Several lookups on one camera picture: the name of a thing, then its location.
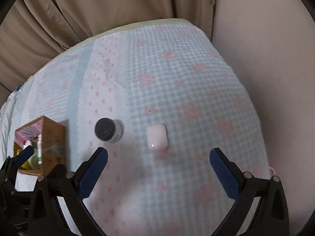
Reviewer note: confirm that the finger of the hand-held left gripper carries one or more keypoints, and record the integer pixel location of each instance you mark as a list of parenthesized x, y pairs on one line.
[(24, 155), (8, 164)]

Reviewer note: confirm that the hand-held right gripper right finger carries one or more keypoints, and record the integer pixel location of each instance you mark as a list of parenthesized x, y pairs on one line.
[(222, 169)]

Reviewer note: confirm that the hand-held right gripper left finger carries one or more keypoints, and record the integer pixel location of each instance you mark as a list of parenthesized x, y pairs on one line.
[(94, 168)]

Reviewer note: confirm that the yellow tape roll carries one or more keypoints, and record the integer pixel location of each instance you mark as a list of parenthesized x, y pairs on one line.
[(30, 164)]

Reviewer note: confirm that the white green label bottle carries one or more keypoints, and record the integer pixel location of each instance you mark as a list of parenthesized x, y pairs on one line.
[(39, 150)]

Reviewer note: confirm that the cardboard box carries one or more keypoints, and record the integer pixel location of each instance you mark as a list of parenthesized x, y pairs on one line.
[(53, 142)]

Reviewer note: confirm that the black lid jar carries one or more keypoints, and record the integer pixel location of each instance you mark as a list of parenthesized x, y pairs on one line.
[(105, 130)]

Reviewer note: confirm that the white earbud case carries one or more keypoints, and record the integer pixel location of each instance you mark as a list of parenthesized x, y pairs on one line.
[(157, 136)]

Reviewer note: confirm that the white crumpled duvet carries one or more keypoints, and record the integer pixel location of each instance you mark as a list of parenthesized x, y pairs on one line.
[(6, 113)]

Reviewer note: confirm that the pink cloth strip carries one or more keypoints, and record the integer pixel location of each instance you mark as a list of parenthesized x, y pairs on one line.
[(272, 169)]

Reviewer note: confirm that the blue patterned cloth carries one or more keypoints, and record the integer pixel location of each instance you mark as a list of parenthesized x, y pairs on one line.
[(16, 88)]

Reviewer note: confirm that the checked floral bed sheet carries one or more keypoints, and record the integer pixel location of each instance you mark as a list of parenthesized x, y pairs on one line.
[(172, 91)]

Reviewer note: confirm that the beige curtain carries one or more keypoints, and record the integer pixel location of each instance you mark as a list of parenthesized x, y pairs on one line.
[(86, 9)]

